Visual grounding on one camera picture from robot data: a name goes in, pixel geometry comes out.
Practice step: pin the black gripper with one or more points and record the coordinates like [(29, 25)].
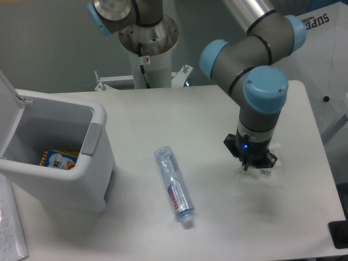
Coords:
[(250, 153)]

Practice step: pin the clear plastic water bottle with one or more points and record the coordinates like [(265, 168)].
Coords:
[(180, 199)]

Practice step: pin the white umbrella with lettering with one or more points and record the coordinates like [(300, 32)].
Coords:
[(321, 64)]

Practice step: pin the blue yellow snack packet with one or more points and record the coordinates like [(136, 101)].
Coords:
[(59, 159)]

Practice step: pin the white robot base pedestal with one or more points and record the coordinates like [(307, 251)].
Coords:
[(150, 48)]

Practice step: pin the white open trash can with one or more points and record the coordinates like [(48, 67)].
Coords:
[(35, 122)]

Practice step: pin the white metal mounting bracket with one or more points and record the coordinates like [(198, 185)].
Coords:
[(143, 80)]

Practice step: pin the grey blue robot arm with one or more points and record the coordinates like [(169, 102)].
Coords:
[(244, 71)]

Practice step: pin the clear plastic bag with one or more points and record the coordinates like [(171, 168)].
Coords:
[(269, 177)]

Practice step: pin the black device at edge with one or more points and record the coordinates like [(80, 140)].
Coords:
[(338, 231)]

